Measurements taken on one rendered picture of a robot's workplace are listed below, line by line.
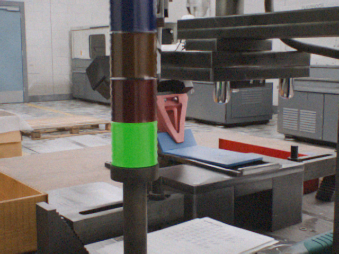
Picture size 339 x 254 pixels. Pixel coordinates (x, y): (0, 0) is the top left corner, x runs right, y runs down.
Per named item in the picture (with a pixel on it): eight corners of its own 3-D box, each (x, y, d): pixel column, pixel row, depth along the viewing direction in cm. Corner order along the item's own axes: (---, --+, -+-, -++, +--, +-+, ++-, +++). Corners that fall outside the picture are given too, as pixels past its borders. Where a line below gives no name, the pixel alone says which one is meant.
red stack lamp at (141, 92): (140, 115, 44) (139, 76, 44) (167, 120, 41) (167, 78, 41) (101, 119, 42) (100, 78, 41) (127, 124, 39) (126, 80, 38)
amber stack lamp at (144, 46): (139, 74, 44) (139, 34, 43) (167, 76, 41) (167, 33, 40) (100, 76, 41) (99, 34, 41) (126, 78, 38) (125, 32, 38)
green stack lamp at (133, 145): (140, 155, 45) (140, 117, 44) (167, 163, 42) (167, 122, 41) (102, 161, 42) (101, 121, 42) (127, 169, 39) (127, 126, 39)
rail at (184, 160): (176, 172, 76) (176, 155, 75) (241, 191, 65) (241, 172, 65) (172, 172, 75) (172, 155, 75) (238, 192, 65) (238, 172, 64)
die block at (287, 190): (250, 205, 81) (251, 159, 80) (302, 222, 73) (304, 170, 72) (145, 232, 69) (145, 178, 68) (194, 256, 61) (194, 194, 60)
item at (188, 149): (189, 146, 84) (189, 128, 83) (263, 159, 72) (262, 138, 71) (155, 152, 79) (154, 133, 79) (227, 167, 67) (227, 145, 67)
